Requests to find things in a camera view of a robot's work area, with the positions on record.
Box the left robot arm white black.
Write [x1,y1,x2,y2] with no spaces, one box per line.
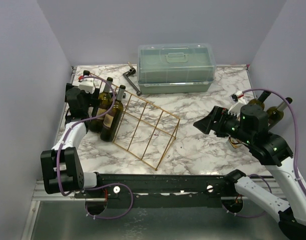
[41,83,104,198]

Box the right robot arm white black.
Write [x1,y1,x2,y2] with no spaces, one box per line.
[193,104,306,240]

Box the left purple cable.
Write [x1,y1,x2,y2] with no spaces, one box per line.
[56,75,117,197]

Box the gold wire wine rack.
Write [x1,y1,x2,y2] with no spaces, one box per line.
[89,77,180,172]

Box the purple cable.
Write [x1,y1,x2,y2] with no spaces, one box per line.
[240,88,306,201]
[56,75,117,197]

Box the green plastic storage box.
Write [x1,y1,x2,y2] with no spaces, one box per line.
[137,43,216,95]

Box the grey metal crank handle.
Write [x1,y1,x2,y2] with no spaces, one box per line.
[123,61,142,96]

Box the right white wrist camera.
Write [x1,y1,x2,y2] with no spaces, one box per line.
[228,90,247,117]

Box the clear glass liquor bottle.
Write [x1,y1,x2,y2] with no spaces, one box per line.
[227,137,243,151]

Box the green wine bottle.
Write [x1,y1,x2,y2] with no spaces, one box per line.
[248,91,271,110]
[83,70,91,77]
[89,77,113,133]
[100,85,126,142]
[266,101,287,129]

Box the black metal base rail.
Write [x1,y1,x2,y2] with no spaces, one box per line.
[61,170,245,215]

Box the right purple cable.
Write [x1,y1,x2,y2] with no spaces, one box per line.
[240,88,306,201]

